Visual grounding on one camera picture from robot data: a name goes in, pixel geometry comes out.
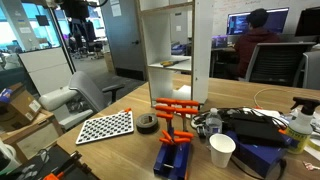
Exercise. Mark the black tape roll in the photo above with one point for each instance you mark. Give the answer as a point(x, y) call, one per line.
point(147, 127)

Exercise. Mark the yellow tape roll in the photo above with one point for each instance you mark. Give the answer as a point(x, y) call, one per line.
point(313, 144)

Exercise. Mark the orange capped marker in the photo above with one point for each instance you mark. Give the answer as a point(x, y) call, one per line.
point(126, 110)

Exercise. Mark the white wooden shelf unit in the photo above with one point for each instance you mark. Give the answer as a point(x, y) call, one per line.
point(201, 50)

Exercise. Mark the clear plastic water bottle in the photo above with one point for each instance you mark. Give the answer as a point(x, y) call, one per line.
point(213, 125)

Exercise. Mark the black white calibration board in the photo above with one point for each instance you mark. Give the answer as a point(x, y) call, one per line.
point(105, 127)

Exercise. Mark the grey door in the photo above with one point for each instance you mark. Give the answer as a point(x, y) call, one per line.
point(121, 36)

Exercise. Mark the grey office chair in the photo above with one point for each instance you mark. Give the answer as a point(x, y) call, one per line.
point(86, 95)

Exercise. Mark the white paper cup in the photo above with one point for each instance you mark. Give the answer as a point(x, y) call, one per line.
point(221, 150)

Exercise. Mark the computer monitor with code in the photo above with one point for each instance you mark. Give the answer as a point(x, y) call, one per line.
point(238, 23)

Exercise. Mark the black flat electronic device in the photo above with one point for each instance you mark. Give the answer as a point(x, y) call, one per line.
point(256, 129)

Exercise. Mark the person in maroon hoodie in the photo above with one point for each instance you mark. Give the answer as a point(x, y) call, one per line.
point(254, 45)

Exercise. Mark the blue cardboard box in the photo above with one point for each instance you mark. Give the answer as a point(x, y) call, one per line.
point(258, 155)

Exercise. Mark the black mesh office chair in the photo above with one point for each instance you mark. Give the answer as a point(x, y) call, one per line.
point(276, 63)

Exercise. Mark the black equipment with orange parts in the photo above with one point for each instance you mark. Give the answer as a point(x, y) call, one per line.
point(53, 166)

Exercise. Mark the small wooden side table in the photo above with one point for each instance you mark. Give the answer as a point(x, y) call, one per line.
point(28, 128)

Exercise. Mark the brown cardboard box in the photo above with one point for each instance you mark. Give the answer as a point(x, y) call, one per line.
point(19, 107)

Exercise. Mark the spray bottle black trigger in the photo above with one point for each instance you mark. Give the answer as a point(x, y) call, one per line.
point(301, 128)

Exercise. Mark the grey chair back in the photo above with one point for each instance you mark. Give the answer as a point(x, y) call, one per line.
point(311, 70)

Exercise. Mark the dark computer monitor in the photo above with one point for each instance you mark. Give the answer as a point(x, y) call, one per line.
point(308, 21)

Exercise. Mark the white round container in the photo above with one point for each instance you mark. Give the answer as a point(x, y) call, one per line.
point(7, 157)

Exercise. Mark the red white wrapped candy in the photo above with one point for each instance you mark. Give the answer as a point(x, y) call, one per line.
point(310, 165)

